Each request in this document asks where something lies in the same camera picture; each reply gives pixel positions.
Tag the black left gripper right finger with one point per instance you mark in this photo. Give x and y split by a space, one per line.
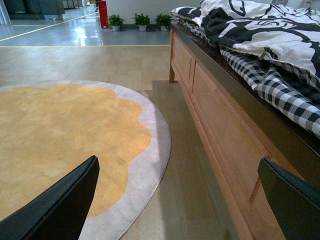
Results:
294 202

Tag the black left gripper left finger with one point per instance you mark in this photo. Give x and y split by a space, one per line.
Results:
59 213

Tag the yellow and grey round rug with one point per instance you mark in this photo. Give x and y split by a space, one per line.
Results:
49 128

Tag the black and white checkered sheet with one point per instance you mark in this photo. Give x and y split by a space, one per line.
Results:
293 94

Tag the black and white patterned duvet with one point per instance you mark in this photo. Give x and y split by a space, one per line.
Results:
275 32

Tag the left potted green plant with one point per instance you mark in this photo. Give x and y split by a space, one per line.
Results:
115 21

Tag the potted green plant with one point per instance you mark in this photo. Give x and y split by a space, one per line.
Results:
115 21
142 21
163 20

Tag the red fire extinguisher cabinet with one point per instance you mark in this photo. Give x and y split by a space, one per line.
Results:
103 14

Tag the grey machine cabinet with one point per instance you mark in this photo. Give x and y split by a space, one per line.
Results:
34 9

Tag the middle potted green plant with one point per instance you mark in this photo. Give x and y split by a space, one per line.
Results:
142 21

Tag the right potted green plant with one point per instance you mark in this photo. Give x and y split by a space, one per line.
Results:
163 20

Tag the wooden bed frame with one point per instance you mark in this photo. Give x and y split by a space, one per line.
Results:
238 129

